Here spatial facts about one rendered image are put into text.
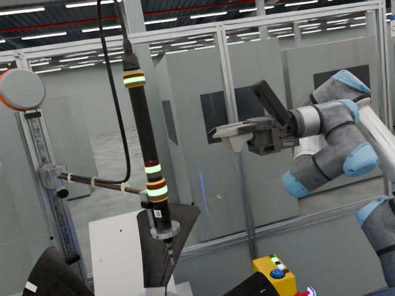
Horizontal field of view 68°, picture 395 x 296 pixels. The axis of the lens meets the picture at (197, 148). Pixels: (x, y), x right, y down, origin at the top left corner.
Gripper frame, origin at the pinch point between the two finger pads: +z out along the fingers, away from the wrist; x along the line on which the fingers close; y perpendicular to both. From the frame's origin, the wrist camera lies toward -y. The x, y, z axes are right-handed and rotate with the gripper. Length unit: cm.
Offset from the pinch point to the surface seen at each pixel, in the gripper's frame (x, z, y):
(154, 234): -2.3, 18.1, 19.8
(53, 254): 12, 45, 25
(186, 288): 62, 11, 80
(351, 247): 70, -85, 91
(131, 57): -1.8, 15.2, -18.6
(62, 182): 47, 48, 14
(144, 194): 1.6, 18.6, 11.5
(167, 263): 7.3, 16.9, 33.4
